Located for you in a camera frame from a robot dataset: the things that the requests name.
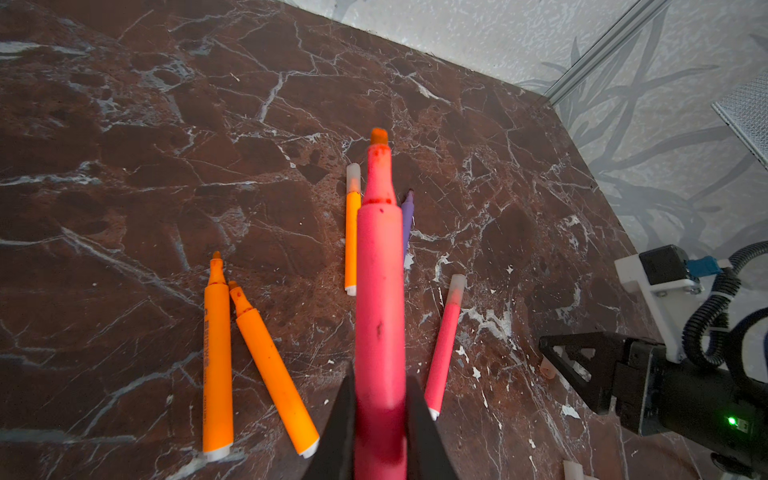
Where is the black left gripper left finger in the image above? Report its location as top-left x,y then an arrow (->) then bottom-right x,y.
302,371 -> 357,480

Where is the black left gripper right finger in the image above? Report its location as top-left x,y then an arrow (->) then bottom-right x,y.
406,376 -> 459,480

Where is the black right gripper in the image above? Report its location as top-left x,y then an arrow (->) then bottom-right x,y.
538,332 -> 767,474

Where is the pink red marker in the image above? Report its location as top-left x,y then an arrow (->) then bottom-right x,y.
425,274 -> 467,421

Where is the orange highlighter marker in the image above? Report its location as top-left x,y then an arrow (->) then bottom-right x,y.
344,163 -> 362,297

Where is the translucent pen cap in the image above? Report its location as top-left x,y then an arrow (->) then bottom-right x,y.
562,460 -> 597,480
539,357 -> 558,380

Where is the thin orange pen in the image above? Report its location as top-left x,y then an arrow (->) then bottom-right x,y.
229,281 -> 320,459
202,252 -> 234,462

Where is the purple marker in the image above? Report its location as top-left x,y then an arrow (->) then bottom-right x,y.
401,189 -> 415,256

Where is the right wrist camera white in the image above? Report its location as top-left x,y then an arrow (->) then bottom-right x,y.
614,245 -> 732,363

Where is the white wire mesh basket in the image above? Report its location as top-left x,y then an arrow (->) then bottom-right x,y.
712,70 -> 768,168

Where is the aluminium frame corner post right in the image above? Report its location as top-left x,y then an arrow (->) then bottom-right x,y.
544,0 -> 670,105

